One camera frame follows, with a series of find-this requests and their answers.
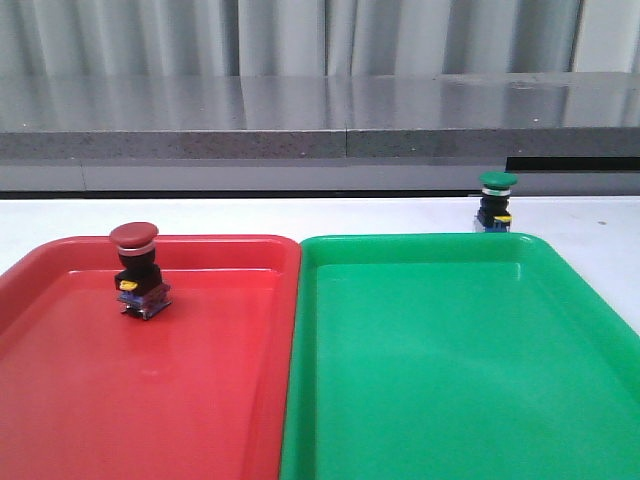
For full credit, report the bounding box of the green mushroom push button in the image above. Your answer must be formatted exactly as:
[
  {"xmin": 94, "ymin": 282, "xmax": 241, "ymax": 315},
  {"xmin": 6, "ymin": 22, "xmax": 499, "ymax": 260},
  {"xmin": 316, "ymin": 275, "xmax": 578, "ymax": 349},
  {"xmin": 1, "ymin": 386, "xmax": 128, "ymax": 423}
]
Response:
[{"xmin": 474, "ymin": 171, "xmax": 518, "ymax": 233}]

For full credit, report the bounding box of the red mushroom push button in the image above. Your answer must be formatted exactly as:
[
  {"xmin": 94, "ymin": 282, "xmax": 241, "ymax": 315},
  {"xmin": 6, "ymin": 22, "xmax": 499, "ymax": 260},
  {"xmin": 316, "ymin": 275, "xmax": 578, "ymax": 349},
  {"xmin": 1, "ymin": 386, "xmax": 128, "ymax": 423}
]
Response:
[{"xmin": 109, "ymin": 222, "xmax": 171, "ymax": 321}]

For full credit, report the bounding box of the green plastic tray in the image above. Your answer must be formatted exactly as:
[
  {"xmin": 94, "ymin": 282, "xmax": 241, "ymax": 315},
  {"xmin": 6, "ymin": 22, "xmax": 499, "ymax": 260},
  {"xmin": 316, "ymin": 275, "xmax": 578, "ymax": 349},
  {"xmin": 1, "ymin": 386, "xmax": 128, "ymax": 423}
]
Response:
[{"xmin": 280, "ymin": 233, "xmax": 639, "ymax": 479}]

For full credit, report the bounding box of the red plastic tray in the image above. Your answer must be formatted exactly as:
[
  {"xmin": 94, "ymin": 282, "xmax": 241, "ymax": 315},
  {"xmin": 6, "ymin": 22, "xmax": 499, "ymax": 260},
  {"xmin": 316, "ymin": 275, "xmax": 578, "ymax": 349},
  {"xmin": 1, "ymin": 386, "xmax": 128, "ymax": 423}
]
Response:
[{"xmin": 1, "ymin": 235, "xmax": 300, "ymax": 479}]

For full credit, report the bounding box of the grey stone counter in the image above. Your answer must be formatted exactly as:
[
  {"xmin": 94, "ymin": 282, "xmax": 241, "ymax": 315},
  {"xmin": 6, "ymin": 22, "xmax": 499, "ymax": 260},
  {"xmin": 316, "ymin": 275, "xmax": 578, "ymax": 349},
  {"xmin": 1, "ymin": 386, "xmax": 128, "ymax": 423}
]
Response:
[{"xmin": 1, "ymin": 73, "xmax": 639, "ymax": 198}]

